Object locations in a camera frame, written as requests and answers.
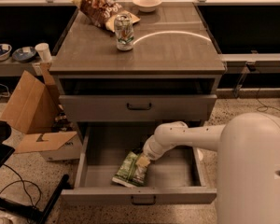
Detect black drawer handle top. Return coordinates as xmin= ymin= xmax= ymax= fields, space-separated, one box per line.
xmin=126 ymin=103 xmax=152 ymax=111

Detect dark blue bowl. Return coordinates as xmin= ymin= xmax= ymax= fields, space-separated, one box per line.
xmin=12 ymin=47 xmax=36 ymax=63

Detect green white soda can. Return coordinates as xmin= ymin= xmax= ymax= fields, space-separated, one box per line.
xmin=114 ymin=13 xmax=133 ymax=51

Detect white bowl on counter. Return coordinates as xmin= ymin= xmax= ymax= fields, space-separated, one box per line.
xmin=133 ymin=0 xmax=161 ymax=12

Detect open grey middle drawer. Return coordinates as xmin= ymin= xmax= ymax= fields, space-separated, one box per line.
xmin=62 ymin=123 xmax=217 ymax=205

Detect brown chip bag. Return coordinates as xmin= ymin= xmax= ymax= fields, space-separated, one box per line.
xmin=71 ymin=0 xmax=127 ymax=32

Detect white paper cup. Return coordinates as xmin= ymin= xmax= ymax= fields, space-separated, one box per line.
xmin=35 ymin=43 xmax=52 ymax=63

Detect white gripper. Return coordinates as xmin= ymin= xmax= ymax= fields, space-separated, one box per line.
xmin=136 ymin=135 xmax=168 ymax=167

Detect green jalapeno chip bag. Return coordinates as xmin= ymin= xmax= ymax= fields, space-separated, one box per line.
xmin=112 ymin=151 xmax=147 ymax=188

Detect black drawer handle middle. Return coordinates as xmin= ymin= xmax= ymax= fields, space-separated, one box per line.
xmin=131 ymin=196 xmax=156 ymax=206

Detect black cable on floor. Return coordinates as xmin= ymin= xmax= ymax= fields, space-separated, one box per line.
xmin=0 ymin=161 xmax=43 ymax=208

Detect grey low shelf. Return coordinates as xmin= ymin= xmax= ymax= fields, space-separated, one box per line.
xmin=0 ymin=57 xmax=43 ymax=77

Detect grey top drawer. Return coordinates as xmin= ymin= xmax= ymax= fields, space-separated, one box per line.
xmin=60 ymin=94 xmax=217 ymax=122

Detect black stand leg left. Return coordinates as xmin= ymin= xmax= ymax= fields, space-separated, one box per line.
xmin=0 ymin=174 xmax=71 ymax=224

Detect white blue bowl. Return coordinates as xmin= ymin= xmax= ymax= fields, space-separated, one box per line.
xmin=0 ymin=44 xmax=12 ymax=62

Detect black drawer handle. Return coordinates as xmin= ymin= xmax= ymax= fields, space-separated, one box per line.
xmin=131 ymin=196 xmax=156 ymax=206
xmin=126 ymin=103 xmax=152 ymax=111

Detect grey drawer cabinet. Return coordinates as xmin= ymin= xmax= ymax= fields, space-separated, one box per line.
xmin=49 ymin=3 xmax=226 ymax=135

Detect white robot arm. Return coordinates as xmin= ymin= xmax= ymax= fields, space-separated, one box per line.
xmin=143 ymin=113 xmax=280 ymax=224

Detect open cardboard box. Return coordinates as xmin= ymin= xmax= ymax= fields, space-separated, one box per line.
xmin=0 ymin=71 xmax=82 ymax=161

